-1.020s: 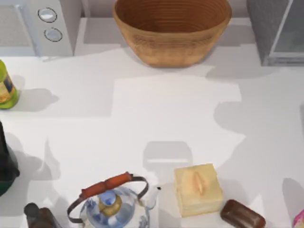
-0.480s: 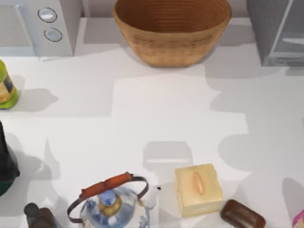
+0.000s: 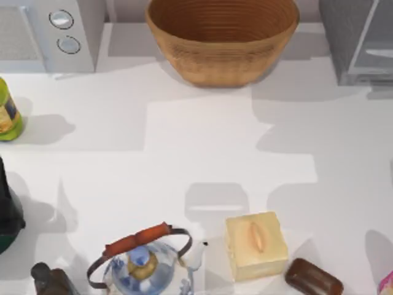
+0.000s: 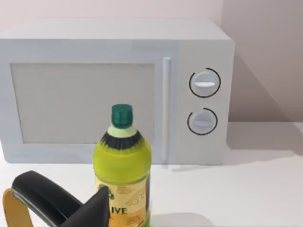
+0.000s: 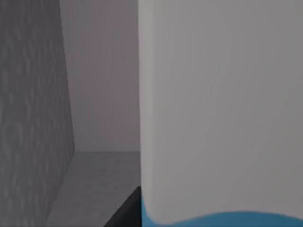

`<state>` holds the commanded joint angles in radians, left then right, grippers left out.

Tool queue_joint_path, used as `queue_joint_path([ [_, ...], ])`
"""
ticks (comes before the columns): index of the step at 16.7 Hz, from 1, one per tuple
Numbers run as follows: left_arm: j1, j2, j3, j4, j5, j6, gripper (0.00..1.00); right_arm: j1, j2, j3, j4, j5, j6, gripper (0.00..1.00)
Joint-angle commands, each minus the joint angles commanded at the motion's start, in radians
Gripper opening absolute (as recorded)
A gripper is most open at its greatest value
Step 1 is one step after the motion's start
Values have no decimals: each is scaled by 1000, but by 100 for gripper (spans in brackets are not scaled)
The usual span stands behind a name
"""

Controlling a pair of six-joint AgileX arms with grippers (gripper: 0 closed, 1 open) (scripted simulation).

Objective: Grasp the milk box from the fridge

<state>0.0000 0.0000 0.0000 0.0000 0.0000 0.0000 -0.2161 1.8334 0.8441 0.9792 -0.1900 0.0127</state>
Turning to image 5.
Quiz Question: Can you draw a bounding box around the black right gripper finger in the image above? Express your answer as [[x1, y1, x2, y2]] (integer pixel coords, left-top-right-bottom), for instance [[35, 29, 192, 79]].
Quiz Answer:
[[103, 186, 143, 227]]

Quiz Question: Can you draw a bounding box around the white bottle with blue cap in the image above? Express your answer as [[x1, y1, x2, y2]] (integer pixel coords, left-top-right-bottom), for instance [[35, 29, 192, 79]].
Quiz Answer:
[[138, 0, 303, 227]]

